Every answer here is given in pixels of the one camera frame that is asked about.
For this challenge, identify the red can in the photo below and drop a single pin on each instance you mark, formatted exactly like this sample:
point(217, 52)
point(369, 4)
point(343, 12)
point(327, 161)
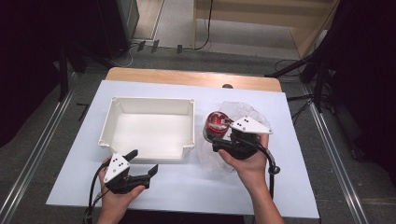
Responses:
point(214, 126)

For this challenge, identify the white plastic bin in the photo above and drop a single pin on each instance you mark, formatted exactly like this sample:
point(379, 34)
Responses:
point(149, 133)

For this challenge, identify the white paper sheet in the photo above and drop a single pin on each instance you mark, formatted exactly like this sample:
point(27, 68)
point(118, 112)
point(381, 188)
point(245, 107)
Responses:
point(186, 189)

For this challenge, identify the black upright stand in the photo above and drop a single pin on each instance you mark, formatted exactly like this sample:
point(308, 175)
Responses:
point(63, 74)

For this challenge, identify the dark cabinet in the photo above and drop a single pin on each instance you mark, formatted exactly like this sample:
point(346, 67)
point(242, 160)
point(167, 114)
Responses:
point(121, 25)

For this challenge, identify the clear printed plastic bag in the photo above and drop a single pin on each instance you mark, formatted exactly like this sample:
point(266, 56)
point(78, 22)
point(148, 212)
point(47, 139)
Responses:
point(246, 109)

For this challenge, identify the person's left hand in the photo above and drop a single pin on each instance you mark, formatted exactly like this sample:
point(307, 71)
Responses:
point(115, 202)

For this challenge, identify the person's right hand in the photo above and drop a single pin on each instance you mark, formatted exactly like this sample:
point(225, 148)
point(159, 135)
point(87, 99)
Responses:
point(249, 171)

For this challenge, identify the light wooden shelf unit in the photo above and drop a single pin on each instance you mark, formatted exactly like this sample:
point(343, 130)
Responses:
point(305, 18)

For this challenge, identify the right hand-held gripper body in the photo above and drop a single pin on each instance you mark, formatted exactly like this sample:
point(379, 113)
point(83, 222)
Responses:
point(249, 126)

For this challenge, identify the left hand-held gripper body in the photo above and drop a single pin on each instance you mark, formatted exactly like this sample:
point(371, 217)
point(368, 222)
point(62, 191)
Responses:
point(116, 166)

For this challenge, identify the dark table grommet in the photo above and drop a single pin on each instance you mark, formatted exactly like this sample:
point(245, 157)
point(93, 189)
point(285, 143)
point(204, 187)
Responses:
point(227, 86)

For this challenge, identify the black tripod stand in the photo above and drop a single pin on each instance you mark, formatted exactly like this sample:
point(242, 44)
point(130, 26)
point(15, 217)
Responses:
point(316, 71)

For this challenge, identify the black curtain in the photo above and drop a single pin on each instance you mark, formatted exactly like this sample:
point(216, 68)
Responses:
point(367, 77)
point(28, 62)

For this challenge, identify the metal floor rail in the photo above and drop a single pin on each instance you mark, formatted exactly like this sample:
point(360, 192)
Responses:
point(34, 155)
point(339, 161)

